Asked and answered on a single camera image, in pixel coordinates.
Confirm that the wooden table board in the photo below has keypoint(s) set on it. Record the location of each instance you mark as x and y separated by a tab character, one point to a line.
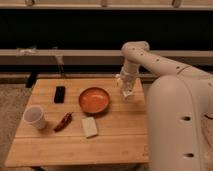
122	131

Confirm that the orange ceramic bowl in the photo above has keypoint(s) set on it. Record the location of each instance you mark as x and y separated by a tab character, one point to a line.
94	100

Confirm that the black rectangular object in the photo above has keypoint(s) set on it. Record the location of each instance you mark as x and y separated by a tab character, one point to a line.
59	94

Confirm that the white rectangular block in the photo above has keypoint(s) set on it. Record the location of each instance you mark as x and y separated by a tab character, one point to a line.
89	127

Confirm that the clear plastic bottle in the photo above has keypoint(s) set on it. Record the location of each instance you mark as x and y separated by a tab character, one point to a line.
125	89

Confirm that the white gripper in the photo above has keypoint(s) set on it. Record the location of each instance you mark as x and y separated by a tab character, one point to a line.
129	73

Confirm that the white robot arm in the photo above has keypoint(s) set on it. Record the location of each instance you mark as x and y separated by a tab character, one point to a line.
176	102

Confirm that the white paper cup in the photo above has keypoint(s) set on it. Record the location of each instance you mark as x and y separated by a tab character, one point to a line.
34	116

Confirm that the red chili pepper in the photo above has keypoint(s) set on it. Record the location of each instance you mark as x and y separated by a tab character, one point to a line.
64	122

